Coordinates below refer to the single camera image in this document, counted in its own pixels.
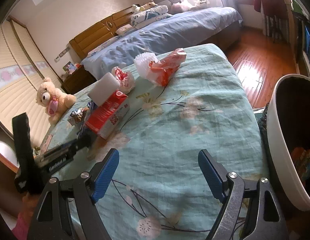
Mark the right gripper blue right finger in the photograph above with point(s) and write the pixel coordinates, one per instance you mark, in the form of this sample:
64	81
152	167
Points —
215	175

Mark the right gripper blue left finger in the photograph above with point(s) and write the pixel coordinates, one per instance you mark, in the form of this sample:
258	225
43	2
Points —
102	174

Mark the blue snack bag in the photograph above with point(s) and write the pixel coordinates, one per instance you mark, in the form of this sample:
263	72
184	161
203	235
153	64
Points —
84	129

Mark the red white 1928 milk carton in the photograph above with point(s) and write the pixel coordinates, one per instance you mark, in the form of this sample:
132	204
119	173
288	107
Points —
106	117

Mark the white silver wrapper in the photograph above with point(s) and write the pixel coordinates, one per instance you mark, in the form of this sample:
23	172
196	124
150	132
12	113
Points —
77	116

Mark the white foam block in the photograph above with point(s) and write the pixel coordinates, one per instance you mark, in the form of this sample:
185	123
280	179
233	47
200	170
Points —
103	89

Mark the white red printed plastic bag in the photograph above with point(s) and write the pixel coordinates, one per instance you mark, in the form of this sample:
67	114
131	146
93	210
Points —
126	80

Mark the orange white plastic bag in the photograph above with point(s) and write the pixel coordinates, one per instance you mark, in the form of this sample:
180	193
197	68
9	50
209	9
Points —
160	72

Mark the white foam net sleeve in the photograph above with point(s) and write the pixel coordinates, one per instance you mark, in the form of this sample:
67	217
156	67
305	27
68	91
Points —
142	63

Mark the white round trash bin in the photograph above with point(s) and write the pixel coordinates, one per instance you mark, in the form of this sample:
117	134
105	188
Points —
288	127

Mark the person's left hand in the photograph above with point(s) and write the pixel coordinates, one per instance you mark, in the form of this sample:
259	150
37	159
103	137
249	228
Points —
29	203

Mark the teal floral bedsheet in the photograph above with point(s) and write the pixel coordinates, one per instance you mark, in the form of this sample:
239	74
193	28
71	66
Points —
158	190

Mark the cream teddy bear pink heart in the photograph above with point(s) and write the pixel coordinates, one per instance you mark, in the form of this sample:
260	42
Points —
55	102

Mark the dark wooden nightstand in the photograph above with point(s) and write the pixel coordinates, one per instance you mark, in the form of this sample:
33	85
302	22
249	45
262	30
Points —
77	81

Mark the wooden headboard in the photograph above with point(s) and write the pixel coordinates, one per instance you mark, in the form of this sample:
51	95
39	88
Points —
99	32

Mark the pink white pillow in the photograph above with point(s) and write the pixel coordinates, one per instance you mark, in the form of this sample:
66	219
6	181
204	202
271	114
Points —
124	29

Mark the blue bed cover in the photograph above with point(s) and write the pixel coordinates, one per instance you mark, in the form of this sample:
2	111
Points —
182	30

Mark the small plush toys on quilt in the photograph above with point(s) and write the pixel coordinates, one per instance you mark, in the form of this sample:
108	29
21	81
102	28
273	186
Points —
137	8

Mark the blue white folded quilt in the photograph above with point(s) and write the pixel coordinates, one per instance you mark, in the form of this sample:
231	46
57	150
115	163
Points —
149	16

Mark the black tv cabinet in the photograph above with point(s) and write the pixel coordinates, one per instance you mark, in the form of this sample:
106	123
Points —
302	46

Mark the small photo frame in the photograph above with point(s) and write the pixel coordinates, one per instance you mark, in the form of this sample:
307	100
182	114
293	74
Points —
69	68

